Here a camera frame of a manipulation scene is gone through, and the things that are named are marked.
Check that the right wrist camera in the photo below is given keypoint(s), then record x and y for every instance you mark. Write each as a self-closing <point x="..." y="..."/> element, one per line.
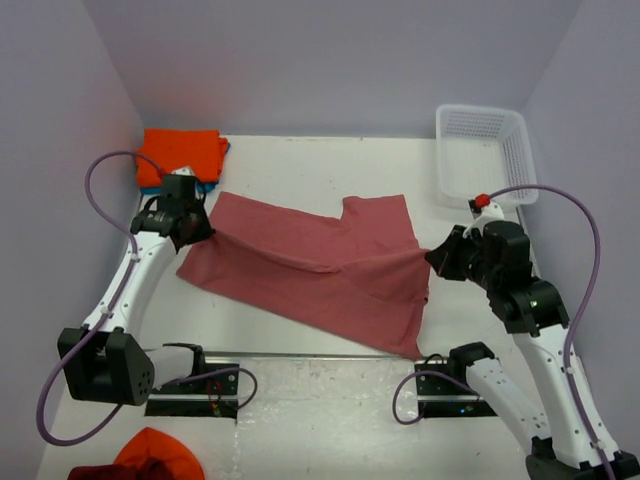
<point x="484" y="211"/>

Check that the folded orange t shirt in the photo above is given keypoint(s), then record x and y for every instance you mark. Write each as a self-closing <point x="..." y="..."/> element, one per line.
<point x="204" y="151"/>

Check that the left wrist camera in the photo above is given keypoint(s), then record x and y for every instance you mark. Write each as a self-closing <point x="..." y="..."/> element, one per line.
<point x="184" y="171"/>

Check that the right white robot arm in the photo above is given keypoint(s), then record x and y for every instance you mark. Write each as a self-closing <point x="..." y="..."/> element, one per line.
<point x="563" y="436"/>

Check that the white plastic basket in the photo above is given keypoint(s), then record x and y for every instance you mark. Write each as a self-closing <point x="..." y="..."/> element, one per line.
<point x="483" y="150"/>

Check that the folded blue t shirt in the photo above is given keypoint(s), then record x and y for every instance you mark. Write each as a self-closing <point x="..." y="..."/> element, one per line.
<point x="205" y="188"/>

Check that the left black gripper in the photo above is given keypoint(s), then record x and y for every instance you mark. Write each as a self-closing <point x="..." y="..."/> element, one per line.
<point x="205" y="229"/>

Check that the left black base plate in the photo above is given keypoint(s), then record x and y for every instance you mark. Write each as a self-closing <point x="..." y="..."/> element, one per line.
<point x="213" y="397"/>

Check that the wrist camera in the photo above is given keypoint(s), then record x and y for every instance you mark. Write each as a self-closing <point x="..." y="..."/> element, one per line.
<point x="184" y="171"/>
<point x="484" y="211"/>

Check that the pink t shirt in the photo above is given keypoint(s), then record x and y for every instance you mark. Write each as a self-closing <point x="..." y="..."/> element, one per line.
<point x="362" y="276"/>

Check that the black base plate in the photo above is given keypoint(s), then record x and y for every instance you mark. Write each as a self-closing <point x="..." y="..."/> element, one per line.
<point x="213" y="397"/>
<point x="439" y="398"/>

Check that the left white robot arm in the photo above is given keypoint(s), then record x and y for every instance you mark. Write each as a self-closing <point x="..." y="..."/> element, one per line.
<point x="105" y="361"/>

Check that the orange cloth at front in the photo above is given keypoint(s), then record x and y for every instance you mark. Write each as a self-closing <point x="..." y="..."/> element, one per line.
<point x="154" y="454"/>

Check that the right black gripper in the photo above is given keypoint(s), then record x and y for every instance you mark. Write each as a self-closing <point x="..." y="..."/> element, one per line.
<point x="443" y="256"/>

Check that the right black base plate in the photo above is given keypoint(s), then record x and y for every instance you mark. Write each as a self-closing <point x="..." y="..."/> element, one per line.
<point x="439" y="398"/>

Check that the dark red cloth at front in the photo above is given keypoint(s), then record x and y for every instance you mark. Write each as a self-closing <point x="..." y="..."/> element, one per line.
<point x="120" y="472"/>

